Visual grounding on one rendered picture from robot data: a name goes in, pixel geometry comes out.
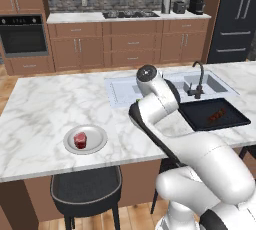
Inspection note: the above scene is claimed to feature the grey round plate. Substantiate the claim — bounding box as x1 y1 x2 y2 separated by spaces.
63 124 109 155

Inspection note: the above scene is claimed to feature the red raw steak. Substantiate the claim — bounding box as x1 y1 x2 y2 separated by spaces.
73 132 88 150

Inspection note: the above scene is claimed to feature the black rectangular tray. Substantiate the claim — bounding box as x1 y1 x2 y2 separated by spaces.
178 97 252 132

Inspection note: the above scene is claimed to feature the pale steel sink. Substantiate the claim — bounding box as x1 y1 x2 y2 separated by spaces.
104 70 240 109

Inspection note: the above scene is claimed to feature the brown lower cupboard run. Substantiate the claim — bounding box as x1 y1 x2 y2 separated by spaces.
47 18 211 73

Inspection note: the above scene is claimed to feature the black curved tap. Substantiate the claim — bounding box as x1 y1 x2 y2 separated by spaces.
186 61 206 100

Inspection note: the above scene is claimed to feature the black bar stool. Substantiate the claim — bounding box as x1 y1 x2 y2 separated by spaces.
150 158 188 215
238 145 256 162
49 165 123 230

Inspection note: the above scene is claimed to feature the brown kitchen island base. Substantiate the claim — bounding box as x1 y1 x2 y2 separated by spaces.
0 158 172 230

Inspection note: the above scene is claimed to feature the black gas hob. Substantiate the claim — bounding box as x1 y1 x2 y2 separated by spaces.
102 9 161 20

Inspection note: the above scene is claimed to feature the brown meat kebab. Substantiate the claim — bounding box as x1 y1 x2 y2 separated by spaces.
208 108 226 123

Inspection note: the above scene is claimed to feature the steel kettle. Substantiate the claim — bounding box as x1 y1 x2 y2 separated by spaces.
161 0 172 15

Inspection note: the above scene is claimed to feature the grey toaster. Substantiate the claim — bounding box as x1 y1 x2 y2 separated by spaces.
172 1 187 15

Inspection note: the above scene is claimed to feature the black coffee machine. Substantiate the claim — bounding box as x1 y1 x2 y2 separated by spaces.
187 0 206 16

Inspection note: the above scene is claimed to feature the black fridge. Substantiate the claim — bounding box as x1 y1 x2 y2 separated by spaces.
206 0 256 65

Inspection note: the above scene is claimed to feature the black wall oven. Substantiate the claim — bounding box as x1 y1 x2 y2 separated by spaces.
0 14 50 59

